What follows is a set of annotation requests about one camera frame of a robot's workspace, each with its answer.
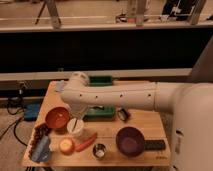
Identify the yellow round fruit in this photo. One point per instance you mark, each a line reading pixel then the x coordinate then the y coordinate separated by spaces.
pixel 66 146

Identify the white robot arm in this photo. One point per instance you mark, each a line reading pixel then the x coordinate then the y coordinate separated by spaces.
pixel 191 105

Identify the wooden table board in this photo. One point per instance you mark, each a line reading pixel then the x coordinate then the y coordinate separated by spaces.
pixel 148 122

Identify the green plastic tray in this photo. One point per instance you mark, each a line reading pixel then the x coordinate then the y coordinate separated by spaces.
pixel 100 113

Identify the white paper cup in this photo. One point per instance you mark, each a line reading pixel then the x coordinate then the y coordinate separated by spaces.
pixel 78 130

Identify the crumpled light blue cloth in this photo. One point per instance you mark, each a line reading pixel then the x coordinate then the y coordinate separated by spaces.
pixel 60 85

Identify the orange carrot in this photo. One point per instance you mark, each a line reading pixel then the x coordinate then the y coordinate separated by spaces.
pixel 85 143

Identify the purple bowl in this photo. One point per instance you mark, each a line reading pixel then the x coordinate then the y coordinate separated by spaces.
pixel 130 141

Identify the blue box on floor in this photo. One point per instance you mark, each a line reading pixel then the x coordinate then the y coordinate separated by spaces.
pixel 31 112

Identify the dark red grape bunch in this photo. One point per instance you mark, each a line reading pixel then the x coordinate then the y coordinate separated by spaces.
pixel 39 132

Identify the blue cloth toy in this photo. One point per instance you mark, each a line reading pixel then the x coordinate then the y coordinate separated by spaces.
pixel 42 151

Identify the black rectangular block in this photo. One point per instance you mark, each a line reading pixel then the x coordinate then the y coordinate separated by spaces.
pixel 155 145

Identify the red bowl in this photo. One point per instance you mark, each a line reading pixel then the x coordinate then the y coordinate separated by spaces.
pixel 57 118

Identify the small steel cup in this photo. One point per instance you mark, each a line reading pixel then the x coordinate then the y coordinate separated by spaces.
pixel 99 151

